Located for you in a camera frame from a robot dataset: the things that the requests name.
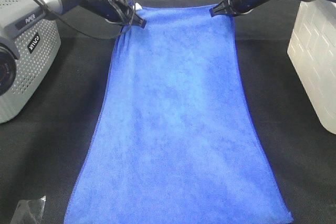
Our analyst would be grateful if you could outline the blue microfibre towel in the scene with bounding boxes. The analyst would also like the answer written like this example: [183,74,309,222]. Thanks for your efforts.
[64,6,293,223]

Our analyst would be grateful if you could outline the white plastic basket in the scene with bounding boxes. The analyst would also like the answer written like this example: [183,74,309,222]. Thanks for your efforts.
[287,0,335,133]

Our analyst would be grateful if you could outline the grey perforated plastic basket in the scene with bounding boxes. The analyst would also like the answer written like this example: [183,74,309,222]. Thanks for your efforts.
[0,0,62,125]

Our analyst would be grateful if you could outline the black table cloth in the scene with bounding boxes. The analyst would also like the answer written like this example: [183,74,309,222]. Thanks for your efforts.
[1,0,335,223]

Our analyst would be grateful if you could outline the clear tape strip left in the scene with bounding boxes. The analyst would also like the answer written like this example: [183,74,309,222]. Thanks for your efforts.
[10,196,46,224]

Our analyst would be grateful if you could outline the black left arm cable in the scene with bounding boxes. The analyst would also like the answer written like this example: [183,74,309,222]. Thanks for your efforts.
[5,0,137,40]

